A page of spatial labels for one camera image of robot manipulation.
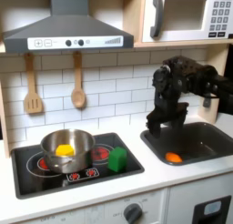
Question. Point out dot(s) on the black stove top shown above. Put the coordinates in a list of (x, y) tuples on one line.
[(30, 185)]

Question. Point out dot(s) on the orange toy carrot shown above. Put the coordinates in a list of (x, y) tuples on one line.
[(173, 157)]

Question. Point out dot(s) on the grey extractor hood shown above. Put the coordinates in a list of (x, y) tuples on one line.
[(66, 27)]

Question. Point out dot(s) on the green block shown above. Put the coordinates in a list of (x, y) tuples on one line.
[(117, 160)]

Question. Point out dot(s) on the grey stove knob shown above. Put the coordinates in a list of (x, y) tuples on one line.
[(132, 213)]

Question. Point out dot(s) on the wooden slotted spatula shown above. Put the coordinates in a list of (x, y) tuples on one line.
[(32, 104)]

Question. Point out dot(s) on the wooden spoon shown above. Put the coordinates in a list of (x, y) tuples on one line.
[(78, 98)]

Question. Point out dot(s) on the dark grey sink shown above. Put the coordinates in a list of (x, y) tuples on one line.
[(206, 142)]

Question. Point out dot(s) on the yellow block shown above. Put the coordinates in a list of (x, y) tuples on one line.
[(64, 150)]

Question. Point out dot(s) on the steel pot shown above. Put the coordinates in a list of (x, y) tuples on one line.
[(60, 165)]

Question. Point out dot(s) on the white toy microwave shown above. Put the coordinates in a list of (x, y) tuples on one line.
[(182, 35)]

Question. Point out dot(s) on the wooden shelf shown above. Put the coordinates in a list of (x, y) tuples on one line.
[(182, 43)]

